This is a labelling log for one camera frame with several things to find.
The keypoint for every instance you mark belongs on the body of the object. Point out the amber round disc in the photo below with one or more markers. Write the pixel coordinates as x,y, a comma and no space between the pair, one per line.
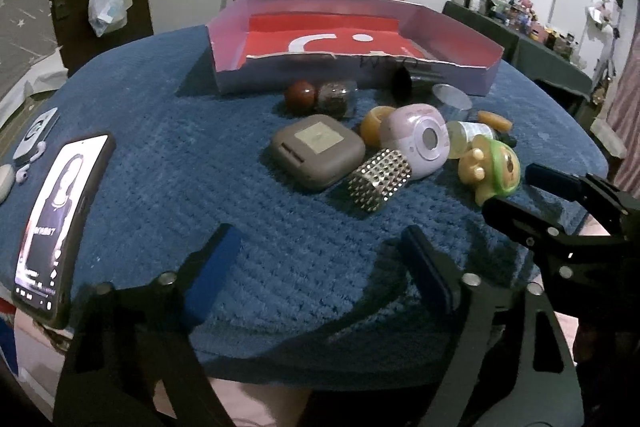
374,127
495,121

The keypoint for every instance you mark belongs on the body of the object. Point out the pink bed sheet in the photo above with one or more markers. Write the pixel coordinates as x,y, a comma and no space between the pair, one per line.
260,402

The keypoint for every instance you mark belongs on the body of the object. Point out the dropper bottle white label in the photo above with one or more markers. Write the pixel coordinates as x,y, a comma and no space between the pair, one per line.
465,134

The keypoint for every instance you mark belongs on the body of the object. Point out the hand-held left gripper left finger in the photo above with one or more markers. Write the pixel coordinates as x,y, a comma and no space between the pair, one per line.
220,267

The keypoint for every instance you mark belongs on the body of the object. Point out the black cylinder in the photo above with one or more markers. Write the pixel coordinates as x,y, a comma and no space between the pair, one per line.
412,79

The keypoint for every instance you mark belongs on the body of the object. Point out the white paper sheet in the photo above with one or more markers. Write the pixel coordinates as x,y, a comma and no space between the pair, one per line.
30,82

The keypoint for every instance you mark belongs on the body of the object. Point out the pale pink rounded device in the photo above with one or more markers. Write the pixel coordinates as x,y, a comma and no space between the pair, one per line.
415,137

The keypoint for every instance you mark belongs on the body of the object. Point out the dark cloth covered table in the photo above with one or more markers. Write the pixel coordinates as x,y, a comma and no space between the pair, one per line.
540,57

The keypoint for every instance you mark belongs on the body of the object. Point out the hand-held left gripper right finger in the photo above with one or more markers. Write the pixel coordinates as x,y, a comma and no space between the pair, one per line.
425,267

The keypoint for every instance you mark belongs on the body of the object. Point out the pink cardboard box red lining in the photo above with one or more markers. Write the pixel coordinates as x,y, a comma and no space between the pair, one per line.
325,34

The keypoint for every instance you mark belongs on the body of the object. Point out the studded silver cylinder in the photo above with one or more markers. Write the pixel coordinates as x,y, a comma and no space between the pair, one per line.
377,181

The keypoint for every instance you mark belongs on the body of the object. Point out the green yellow toy figure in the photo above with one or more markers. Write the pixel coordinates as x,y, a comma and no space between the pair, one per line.
492,169

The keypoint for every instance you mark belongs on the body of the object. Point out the grey square case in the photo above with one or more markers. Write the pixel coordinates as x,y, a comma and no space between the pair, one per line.
315,152

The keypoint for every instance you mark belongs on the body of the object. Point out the pink curtain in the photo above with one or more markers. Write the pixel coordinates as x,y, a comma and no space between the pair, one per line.
627,122

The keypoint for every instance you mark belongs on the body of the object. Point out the clear plastic bag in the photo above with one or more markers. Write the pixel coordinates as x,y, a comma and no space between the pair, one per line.
107,7

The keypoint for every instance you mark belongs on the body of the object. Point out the white earbud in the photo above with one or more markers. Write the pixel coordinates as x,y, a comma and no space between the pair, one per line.
22,174
40,151

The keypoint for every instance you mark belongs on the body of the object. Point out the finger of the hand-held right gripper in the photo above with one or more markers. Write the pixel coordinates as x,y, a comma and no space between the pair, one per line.
520,222
550,182

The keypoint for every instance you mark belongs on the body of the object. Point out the black smartphone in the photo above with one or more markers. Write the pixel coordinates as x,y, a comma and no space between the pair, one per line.
60,217

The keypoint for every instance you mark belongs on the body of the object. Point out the row of bottles and trinkets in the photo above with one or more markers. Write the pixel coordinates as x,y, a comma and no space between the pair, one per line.
520,14

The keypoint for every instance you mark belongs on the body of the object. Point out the clear round plastic container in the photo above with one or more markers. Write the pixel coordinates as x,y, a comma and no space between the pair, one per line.
452,102

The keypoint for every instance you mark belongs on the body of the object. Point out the white round earbud case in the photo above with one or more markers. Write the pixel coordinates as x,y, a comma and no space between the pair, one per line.
6,184

